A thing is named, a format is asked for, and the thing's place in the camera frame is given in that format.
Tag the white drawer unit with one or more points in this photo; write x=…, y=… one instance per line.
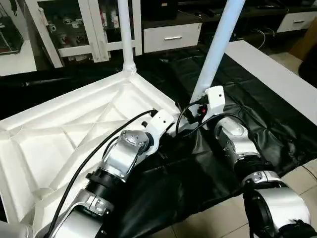
x=171, y=37
x=297, y=22

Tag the white glass door cabinet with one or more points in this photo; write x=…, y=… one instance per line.
x=99, y=47

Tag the black shiny table mat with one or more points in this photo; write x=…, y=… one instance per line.
x=173, y=186

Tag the black box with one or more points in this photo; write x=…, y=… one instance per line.
x=161, y=10

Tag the glass tank metal frame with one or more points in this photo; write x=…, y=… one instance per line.
x=11, y=34

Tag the white plastic table top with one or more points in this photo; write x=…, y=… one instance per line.
x=49, y=136

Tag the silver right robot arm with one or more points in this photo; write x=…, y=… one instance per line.
x=230, y=138

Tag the dark brown round pouf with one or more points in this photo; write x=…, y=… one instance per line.
x=309, y=64

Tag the white side table board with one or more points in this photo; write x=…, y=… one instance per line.
x=267, y=74

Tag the white plastic table leg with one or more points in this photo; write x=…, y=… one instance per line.
x=127, y=37
x=215, y=49

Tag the brown cardboard box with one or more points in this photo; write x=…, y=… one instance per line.
x=303, y=42

